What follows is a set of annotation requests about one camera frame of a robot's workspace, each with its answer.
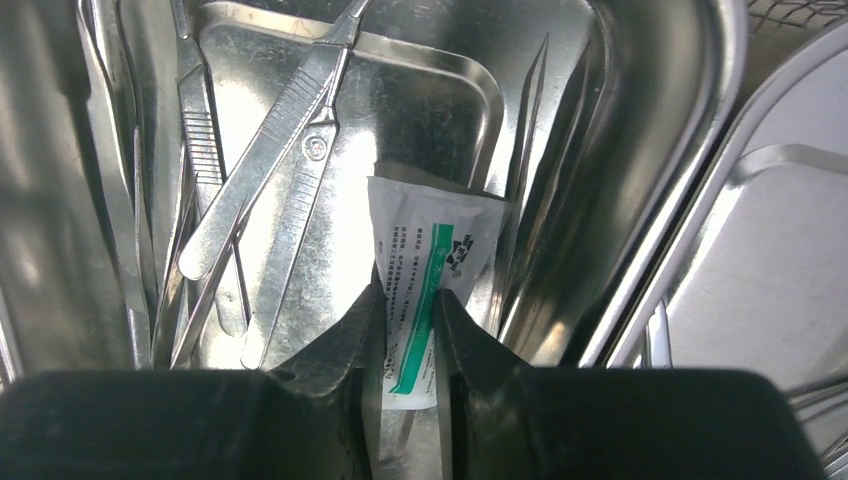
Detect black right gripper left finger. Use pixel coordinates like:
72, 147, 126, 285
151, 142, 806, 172
1, 280, 386, 479

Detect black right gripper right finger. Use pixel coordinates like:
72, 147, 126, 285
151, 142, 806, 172
433, 289, 825, 479

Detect green white sterile packet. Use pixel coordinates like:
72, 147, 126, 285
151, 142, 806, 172
368, 176, 511, 411

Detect steel mesh instrument tray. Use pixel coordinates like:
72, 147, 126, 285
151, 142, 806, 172
1, 1, 847, 479

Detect steel forceps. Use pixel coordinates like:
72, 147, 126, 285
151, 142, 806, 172
168, 46, 352, 371

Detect steel tweezers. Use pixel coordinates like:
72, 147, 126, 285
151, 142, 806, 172
153, 1, 249, 369

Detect steel scalpel handle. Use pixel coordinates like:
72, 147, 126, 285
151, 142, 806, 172
178, 1, 369, 280

